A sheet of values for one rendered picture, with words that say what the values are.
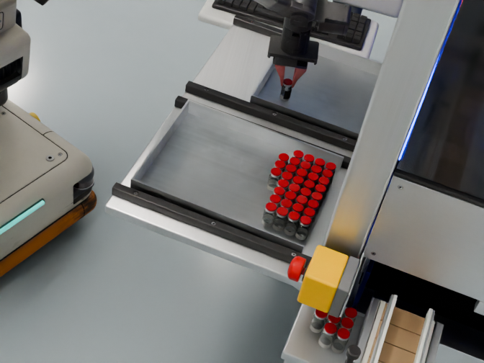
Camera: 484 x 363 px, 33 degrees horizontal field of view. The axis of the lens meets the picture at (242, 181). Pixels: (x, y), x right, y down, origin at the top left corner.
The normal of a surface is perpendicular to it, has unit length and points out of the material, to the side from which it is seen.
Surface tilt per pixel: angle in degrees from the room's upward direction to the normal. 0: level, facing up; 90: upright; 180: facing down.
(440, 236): 90
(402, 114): 90
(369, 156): 90
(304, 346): 0
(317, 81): 0
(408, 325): 0
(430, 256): 90
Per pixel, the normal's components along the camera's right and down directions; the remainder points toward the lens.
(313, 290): -0.35, 0.64
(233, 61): 0.14, -0.69
